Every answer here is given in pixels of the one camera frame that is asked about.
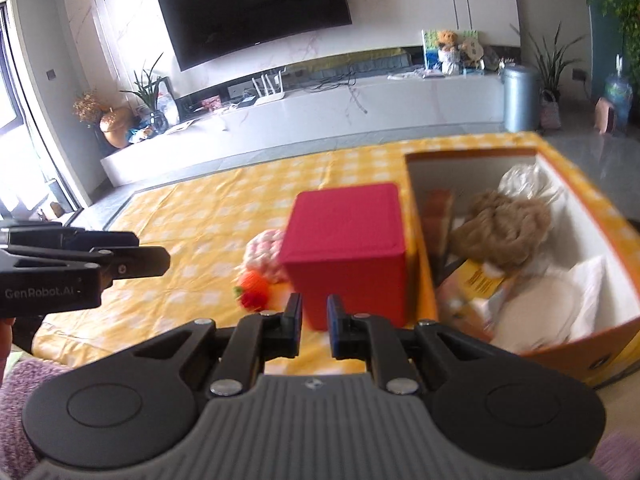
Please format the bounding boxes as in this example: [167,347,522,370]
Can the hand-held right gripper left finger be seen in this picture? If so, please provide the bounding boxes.
[132,292,305,397]

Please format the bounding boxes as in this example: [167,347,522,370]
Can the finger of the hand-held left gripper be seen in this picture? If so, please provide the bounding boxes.
[0,226,141,256]
[0,245,171,287]

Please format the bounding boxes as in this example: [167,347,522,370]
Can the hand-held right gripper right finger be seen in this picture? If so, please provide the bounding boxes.
[326,294,502,396]

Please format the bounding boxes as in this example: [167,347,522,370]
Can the orange red knitted toy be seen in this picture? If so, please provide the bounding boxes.
[233,268,281,311]

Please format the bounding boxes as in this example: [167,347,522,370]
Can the pink knitted toy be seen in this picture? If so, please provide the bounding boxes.
[242,228,291,284]

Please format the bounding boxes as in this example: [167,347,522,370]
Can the colourful printed packet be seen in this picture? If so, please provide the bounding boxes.
[435,257,507,332]

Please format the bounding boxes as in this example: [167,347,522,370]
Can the orange cardboard box white inside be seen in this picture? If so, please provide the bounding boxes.
[402,132,640,389]

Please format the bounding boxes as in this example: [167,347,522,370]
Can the person's left hand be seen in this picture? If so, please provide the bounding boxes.
[0,318,15,382]

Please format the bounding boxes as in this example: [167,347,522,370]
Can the red square box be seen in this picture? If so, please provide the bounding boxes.
[277,183,407,332]

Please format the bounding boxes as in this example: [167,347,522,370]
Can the yellow checkered cloth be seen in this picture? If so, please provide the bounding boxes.
[31,132,547,377]

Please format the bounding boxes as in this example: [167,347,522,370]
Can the purple fuzzy towel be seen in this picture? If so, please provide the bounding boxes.
[0,356,72,462]

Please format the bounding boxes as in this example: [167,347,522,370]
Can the orange gourd vase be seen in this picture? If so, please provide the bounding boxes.
[98,107,135,150]

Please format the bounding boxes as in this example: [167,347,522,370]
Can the glass balcony door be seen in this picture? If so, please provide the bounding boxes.
[0,0,84,222]

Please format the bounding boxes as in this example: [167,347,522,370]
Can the dried flower bunch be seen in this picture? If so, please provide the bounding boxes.
[72,89,106,124]

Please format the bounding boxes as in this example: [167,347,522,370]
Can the green plant in glass vase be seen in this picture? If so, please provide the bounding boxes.
[119,52,174,134]

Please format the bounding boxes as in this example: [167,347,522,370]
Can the long white TV cabinet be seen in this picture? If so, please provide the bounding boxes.
[99,72,507,189]

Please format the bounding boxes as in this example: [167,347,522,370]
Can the white router with antennas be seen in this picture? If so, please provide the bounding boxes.
[249,73,287,106]

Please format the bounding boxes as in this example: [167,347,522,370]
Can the black flat television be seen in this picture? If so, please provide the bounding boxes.
[155,0,354,72]

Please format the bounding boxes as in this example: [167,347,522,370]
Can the grey round trash can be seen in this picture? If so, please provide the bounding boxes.
[502,63,542,133]

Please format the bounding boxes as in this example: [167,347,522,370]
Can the brown teddy bear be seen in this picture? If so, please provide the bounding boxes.
[435,28,462,74]

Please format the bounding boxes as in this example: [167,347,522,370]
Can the beige plush ornament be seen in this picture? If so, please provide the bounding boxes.
[460,34,485,70]

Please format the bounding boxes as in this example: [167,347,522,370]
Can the long-leaf plant in woven pot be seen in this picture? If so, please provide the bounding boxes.
[512,22,587,131]

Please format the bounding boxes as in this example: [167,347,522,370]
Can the pink stool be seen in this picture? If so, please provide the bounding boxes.
[594,97,619,135]

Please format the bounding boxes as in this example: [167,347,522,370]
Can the blue water jug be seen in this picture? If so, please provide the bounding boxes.
[602,54,634,126]

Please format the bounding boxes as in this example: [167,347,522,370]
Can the hanging green vine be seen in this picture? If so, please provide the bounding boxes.
[599,0,640,47]

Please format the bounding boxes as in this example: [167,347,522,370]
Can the black cables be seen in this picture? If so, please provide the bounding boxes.
[304,72,362,92]

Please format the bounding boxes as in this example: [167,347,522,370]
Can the colourful picture frame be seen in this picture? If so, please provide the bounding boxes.
[422,28,482,71]

